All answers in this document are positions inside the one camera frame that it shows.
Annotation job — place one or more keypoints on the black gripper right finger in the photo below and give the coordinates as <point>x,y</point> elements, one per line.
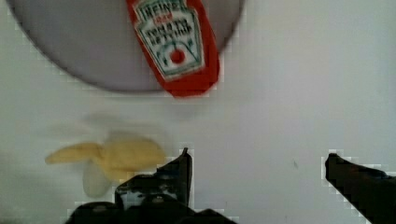
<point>371,191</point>

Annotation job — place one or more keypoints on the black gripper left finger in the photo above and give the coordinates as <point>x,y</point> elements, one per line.
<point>172,179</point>

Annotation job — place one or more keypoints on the red plush ketchup bottle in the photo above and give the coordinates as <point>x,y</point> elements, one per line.
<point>178,43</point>

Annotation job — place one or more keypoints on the grey oval plate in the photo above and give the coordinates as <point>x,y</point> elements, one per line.
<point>94,40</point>

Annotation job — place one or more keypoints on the peeled yellow banana toy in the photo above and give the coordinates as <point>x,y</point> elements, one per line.
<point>114,161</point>

